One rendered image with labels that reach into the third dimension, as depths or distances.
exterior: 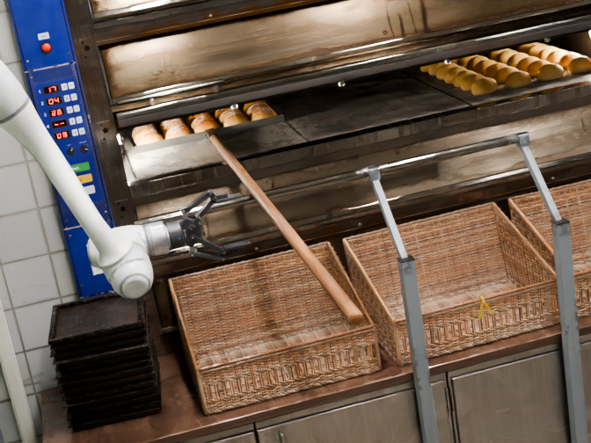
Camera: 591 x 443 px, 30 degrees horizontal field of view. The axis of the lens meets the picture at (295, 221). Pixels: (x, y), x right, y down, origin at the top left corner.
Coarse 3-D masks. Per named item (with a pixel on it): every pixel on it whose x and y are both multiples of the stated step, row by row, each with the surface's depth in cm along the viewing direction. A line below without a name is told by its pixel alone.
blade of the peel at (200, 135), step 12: (240, 108) 426; (252, 120) 394; (264, 120) 395; (276, 120) 396; (204, 132) 391; (228, 132) 393; (132, 144) 391; (144, 144) 387; (156, 144) 388; (168, 144) 389
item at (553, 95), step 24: (528, 96) 374; (552, 96) 375; (576, 96) 377; (408, 120) 369; (432, 120) 367; (456, 120) 369; (312, 144) 360; (336, 144) 362; (360, 144) 364; (192, 168) 357; (216, 168) 354; (144, 192) 351
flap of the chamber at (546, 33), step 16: (544, 32) 352; (560, 32) 353; (464, 48) 347; (480, 48) 348; (384, 64) 343; (400, 64) 344; (416, 64) 345; (320, 80) 339; (336, 80) 340; (240, 96) 335; (256, 96) 336; (160, 112) 330; (176, 112) 331; (192, 112) 332
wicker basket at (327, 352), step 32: (288, 256) 365; (320, 256) 367; (192, 288) 359; (224, 288) 361; (256, 288) 363; (288, 288) 365; (320, 288) 367; (352, 288) 344; (192, 320) 360; (224, 320) 362; (256, 320) 364; (288, 320) 366; (320, 320) 368; (192, 352) 325; (224, 352) 361; (256, 352) 357; (288, 352) 324; (320, 352) 349; (352, 352) 345; (224, 384) 322; (256, 384) 325; (288, 384) 327; (320, 384) 329
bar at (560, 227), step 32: (416, 160) 329; (288, 192) 323; (544, 192) 328; (416, 288) 316; (416, 320) 319; (576, 320) 331; (416, 352) 322; (576, 352) 335; (416, 384) 327; (576, 384) 338; (576, 416) 341
